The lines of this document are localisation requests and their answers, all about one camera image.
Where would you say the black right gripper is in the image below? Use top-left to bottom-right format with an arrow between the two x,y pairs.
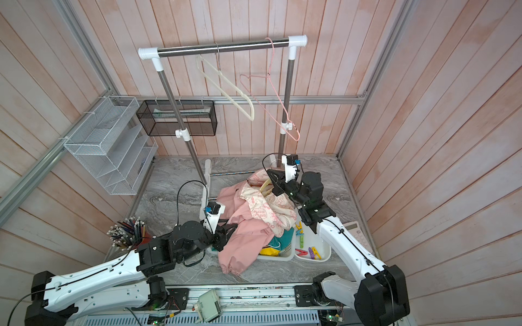
269,170 -> 311,211

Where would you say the pink jacket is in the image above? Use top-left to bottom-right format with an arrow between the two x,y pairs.
217,170 -> 275,275

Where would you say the floral pink white garment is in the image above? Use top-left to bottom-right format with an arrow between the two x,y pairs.
239,183 -> 297,237

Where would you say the yellow jacket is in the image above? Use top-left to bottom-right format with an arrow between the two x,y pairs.
259,247 -> 280,257

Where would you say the green sweatshirt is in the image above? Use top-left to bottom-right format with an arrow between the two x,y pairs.
267,228 -> 295,251

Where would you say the red clothespin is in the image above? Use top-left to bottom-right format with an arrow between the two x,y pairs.
295,249 -> 309,257

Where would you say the pink wire hanger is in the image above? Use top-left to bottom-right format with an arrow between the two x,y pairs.
240,37 -> 300,142

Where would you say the white hanger with metal hook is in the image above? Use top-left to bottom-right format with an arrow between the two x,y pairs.
196,42 -> 256,122

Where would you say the yellow-green plastic hanger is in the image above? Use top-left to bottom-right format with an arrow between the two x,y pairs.
259,179 -> 274,197

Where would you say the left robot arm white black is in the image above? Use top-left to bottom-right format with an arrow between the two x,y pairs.
24,221 -> 237,325

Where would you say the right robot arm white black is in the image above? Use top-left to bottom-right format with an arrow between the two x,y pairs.
267,169 -> 411,325

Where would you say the white perforated laundry basket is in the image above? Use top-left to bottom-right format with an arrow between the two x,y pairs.
257,235 -> 296,262

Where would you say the white plastic tray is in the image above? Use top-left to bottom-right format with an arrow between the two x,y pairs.
294,215 -> 332,263

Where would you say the pink white calculator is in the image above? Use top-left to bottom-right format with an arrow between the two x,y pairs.
343,221 -> 374,253

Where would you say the red cup of pencils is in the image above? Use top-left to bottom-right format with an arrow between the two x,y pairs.
107,216 -> 153,251

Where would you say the metal clothes rack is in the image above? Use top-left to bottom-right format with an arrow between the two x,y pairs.
137,35 -> 308,190

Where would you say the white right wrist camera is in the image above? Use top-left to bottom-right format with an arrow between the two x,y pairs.
281,154 -> 300,183

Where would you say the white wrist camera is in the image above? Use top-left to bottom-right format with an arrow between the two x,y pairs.
281,154 -> 300,183
203,201 -> 226,234

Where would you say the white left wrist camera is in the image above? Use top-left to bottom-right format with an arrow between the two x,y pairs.
203,201 -> 226,234

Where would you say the green-white box on rail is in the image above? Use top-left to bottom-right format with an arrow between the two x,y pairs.
194,289 -> 222,323

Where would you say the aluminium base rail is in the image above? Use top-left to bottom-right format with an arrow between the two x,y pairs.
73,283 -> 413,326

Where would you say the dark mesh wall basket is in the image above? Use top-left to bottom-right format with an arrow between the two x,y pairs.
135,99 -> 218,137

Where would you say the white wire mesh wall shelf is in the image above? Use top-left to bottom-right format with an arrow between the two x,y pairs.
65,96 -> 158,196

